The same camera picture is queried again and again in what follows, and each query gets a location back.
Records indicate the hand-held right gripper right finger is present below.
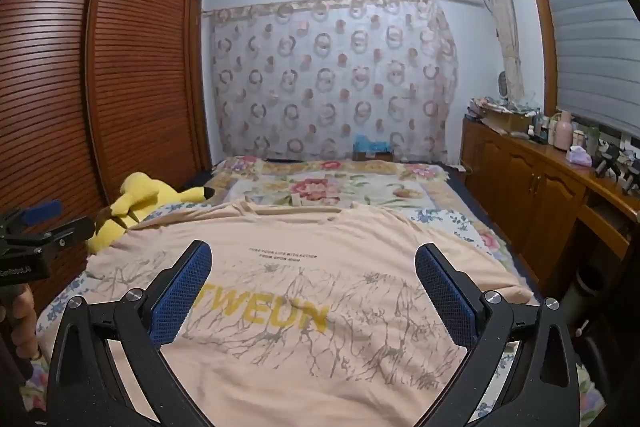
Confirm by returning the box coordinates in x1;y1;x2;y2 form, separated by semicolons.
415;243;581;427

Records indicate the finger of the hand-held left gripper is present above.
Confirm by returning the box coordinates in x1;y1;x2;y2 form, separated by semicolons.
0;200;63;234
20;216;96;258

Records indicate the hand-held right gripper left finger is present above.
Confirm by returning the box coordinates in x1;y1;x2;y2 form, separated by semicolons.
47;239;213;427

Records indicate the peach printed t-shirt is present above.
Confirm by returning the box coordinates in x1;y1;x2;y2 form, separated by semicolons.
75;201;533;427

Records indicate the person's left hand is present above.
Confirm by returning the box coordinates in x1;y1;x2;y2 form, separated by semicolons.
0;291;45;360

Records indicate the yellow plush toy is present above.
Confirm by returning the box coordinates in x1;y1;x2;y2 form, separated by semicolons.
87;172;216;254

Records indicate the blue floral bed sheet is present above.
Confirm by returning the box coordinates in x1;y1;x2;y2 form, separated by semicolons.
20;199;608;427

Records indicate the dark blue mattress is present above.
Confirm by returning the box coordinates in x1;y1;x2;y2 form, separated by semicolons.
447;163;542;298

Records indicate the wooden sideboard cabinet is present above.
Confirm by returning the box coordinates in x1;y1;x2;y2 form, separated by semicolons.
460;117;640;298

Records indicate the grey waste bin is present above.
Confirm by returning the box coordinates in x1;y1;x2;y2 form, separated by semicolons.
567;264;608;323

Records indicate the wooden louvered wardrobe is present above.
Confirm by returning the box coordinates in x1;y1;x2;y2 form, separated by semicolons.
0;0;213;308

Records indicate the blue tissue pack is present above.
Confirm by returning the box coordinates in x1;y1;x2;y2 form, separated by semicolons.
352;134;393;152

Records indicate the cardboard box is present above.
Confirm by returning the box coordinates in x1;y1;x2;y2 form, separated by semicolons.
480;107;533;132

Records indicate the pink bottle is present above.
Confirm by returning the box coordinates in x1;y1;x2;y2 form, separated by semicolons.
554;109;575;152

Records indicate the circle patterned sheer curtain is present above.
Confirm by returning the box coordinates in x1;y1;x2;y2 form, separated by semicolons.
202;0;458;162

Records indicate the beige tied curtain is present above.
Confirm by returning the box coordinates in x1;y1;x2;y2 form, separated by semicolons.
475;0;526;102

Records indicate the grey window blind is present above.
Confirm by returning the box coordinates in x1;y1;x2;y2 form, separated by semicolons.
530;0;640;128

